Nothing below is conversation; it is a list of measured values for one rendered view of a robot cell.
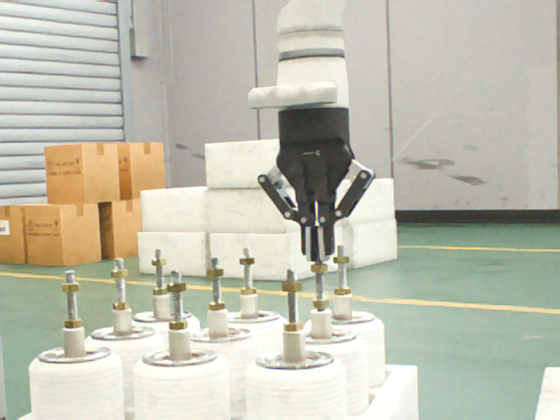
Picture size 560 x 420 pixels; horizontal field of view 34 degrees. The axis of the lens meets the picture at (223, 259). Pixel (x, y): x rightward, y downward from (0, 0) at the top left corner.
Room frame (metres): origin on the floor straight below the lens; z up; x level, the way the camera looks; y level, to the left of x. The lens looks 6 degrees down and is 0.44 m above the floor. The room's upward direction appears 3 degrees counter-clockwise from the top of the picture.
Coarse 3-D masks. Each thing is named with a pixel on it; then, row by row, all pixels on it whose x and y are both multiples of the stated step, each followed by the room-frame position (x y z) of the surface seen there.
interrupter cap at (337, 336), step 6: (306, 330) 1.00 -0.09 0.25; (336, 330) 0.99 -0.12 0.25; (342, 330) 0.99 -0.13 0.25; (348, 330) 0.99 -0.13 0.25; (306, 336) 0.98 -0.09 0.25; (336, 336) 0.97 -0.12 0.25; (342, 336) 0.96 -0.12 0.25; (348, 336) 0.96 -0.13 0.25; (354, 336) 0.95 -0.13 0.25; (306, 342) 0.94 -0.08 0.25; (312, 342) 0.93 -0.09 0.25; (318, 342) 0.93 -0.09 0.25; (324, 342) 0.93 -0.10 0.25; (330, 342) 0.93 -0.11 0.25; (336, 342) 0.93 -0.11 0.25; (342, 342) 0.94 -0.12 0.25
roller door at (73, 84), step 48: (0, 0) 6.63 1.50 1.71; (48, 0) 6.94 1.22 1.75; (96, 0) 7.32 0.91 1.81; (0, 48) 6.60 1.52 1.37; (48, 48) 6.94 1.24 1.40; (96, 48) 7.28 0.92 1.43; (0, 96) 6.58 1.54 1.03; (48, 96) 6.90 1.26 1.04; (96, 96) 7.25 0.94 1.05; (0, 144) 6.56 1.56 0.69; (48, 144) 6.88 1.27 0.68; (0, 192) 6.53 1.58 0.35
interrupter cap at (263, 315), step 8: (232, 312) 1.15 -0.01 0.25; (240, 312) 1.15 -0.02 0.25; (264, 312) 1.15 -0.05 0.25; (272, 312) 1.14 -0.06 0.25; (232, 320) 1.09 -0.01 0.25; (240, 320) 1.09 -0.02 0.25; (248, 320) 1.09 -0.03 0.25; (256, 320) 1.08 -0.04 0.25; (264, 320) 1.09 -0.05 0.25; (272, 320) 1.09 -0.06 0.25
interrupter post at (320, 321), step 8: (312, 312) 0.96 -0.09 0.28; (320, 312) 0.96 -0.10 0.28; (328, 312) 0.96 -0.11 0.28; (312, 320) 0.97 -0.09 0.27; (320, 320) 0.96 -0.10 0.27; (328, 320) 0.96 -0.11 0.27; (312, 328) 0.97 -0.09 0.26; (320, 328) 0.96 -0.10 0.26; (328, 328) 0.96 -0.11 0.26; (312, 336) 0.97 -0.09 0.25; (320, 336) 0.96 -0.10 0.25; (328, 336) 0.96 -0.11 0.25
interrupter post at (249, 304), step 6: (240, 300) 1.12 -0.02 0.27; (246, 300) 1.11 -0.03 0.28; (252, 300) 1.11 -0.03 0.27; (240, 306) 1.12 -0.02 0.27; (246, 306) 1.11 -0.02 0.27; (252, 306) 1.11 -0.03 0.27; (246, 312) 1.11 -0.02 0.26; (252, 312) 1.11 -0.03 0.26; (258, 312) 1.12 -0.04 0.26; (246, 318) 1.11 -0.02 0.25; (252, 318) 1.11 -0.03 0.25; (258, 318) 1.12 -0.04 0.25
